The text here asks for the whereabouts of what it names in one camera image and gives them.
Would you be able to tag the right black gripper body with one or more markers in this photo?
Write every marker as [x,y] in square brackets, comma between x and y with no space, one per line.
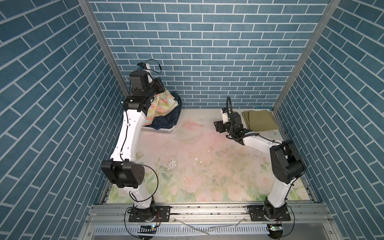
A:
[224,127]

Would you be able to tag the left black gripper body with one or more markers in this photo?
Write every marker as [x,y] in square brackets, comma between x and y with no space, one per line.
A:
[152,89]

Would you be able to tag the olive green skirt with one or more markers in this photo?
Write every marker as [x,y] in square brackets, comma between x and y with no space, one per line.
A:
[260,121]

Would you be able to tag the floral pastel skirt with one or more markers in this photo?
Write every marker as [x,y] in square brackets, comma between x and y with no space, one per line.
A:
[160,106]

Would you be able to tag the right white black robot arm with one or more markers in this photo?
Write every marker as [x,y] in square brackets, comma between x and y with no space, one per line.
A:
[287,163]

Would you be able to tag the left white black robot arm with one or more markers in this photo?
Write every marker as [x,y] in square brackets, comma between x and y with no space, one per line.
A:
[122,169]

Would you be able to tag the blue denim skirt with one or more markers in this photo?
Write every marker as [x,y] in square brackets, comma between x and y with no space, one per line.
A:
[168,117]

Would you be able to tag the white plastic laundry basket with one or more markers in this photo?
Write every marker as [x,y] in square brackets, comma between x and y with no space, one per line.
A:
[160,131]

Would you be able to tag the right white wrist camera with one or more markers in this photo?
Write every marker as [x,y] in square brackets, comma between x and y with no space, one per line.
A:
[225,117]

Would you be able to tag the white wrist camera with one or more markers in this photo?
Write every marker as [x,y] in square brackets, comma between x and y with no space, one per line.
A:
[225,117]
[143,66]

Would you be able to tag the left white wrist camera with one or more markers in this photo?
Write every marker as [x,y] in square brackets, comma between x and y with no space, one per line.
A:
[143,66]

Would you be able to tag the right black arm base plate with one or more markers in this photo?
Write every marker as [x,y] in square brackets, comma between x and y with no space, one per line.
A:
[259,213]

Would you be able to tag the left aluminium corner post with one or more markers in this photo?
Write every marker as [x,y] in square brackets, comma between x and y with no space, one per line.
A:
[95,26]

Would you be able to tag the aluminium corner post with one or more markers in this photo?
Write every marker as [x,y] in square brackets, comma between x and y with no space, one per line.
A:
[318,30]
[95,26]

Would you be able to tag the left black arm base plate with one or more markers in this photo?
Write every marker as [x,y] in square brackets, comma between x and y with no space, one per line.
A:
[150,214]

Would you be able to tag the aluminium front mounting rail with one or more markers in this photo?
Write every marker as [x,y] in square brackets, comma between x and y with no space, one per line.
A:
[309,221]

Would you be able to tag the right aluminium corner post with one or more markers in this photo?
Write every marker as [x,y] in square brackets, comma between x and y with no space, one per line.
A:
[318,30]

